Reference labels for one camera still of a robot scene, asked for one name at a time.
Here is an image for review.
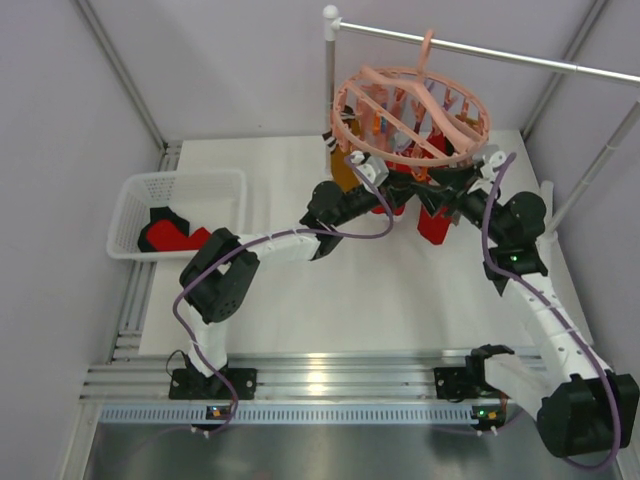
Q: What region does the silver white clothes rack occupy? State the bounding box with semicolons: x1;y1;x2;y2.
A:
322;1;639;233

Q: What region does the pink round clip hanger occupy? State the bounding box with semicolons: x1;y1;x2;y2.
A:
326;30;491;180

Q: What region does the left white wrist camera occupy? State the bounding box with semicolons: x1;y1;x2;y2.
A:
348;151;389;187

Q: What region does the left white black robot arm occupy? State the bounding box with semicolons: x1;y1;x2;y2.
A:
169;172;415;403

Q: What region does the red white santa sock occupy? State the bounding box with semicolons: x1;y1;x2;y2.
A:
369;149;409;224

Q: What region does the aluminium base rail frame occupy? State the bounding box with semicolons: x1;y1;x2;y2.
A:
79;142;626;429

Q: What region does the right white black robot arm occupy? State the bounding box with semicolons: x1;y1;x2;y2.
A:
412;168;639;458

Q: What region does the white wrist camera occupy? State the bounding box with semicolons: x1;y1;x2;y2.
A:
348;151;389;187
473;145;509;181

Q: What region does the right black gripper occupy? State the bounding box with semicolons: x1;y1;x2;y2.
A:
411;163;508;246

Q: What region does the white plastic mesh basket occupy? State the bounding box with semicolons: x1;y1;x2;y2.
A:
106;168;247;262

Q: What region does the red black sock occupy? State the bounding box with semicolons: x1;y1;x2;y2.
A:
137;207;211;252

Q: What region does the mustard yellow striped sock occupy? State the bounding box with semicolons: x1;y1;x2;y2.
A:
322;106;362;192

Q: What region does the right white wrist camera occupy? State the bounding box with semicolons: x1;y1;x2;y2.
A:
473;145;509;181

